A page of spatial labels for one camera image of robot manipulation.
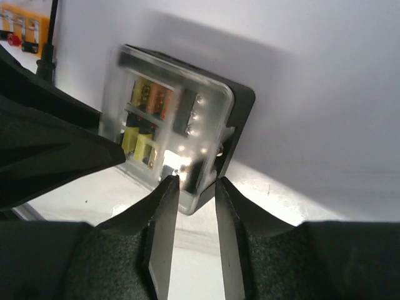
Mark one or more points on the yellow blade fuse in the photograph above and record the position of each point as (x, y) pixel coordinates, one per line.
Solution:
(152, 157)
(140, 92)
(130, 139)
(143, 148)

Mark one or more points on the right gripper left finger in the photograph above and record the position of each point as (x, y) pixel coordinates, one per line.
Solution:
(128, 256)

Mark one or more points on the orange terminal block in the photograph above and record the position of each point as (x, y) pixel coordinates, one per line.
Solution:
(25, 24)

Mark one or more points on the black fuse box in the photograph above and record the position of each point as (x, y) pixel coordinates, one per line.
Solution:
(244, 98)

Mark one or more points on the clear fuse box cover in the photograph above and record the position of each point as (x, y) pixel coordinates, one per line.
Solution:
(186, 111)

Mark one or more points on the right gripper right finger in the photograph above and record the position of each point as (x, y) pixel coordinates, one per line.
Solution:
(263, 257)

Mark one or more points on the orange handle screwdriver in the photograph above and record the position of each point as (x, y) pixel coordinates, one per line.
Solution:
(45, 65)

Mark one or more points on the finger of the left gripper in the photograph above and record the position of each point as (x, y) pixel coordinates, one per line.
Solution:
(23, 87)
(40, 153)

